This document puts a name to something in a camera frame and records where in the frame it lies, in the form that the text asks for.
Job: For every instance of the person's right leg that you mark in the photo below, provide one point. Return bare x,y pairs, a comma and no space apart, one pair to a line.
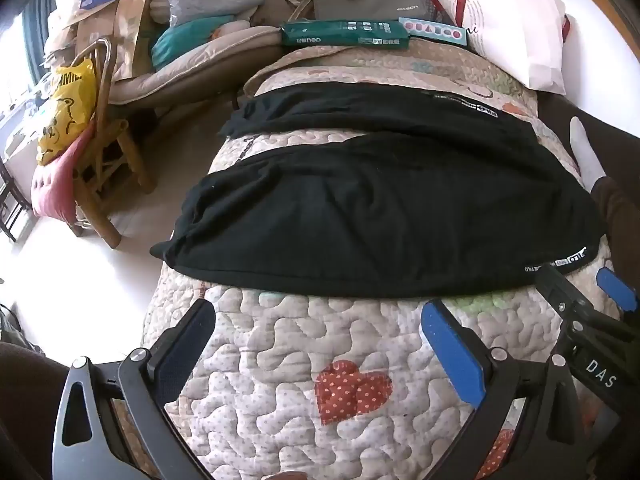
622,220

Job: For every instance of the wooden chair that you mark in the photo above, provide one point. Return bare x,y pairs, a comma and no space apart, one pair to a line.
107,160

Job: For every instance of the yellow plastic bag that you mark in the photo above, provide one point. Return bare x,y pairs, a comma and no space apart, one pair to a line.
62,110

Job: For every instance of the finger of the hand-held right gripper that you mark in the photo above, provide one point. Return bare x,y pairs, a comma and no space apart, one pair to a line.
617,287
565,297

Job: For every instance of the brown paper bag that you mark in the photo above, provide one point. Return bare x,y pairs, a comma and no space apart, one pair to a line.
134,30

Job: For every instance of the green cardboard box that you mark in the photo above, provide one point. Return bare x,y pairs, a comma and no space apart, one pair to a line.
345,34

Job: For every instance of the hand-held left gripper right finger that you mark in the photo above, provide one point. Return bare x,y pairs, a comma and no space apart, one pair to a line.
452,350

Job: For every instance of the teal cloth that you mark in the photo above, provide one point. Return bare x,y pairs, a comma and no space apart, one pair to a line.
185,42

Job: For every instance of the white sock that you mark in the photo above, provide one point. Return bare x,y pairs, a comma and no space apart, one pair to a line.
586,155

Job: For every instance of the person's leg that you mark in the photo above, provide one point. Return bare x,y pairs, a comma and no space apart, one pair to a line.
25,400
622,220

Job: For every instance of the quilted blanket with hearts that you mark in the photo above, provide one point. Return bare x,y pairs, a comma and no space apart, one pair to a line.
280,340

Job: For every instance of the black pants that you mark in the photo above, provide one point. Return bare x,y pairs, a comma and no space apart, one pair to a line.
375,200

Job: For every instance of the light blue patterned box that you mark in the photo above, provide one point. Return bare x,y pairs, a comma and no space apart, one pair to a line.
432,31

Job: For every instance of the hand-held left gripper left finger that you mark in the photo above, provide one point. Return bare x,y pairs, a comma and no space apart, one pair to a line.
187,345

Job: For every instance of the person's left leg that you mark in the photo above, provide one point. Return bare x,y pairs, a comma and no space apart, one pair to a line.
25,400

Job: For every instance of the black chair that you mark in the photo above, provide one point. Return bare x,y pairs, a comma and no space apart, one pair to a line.
11,205

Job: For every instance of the pink cushion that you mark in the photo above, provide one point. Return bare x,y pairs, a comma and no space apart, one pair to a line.
57,185

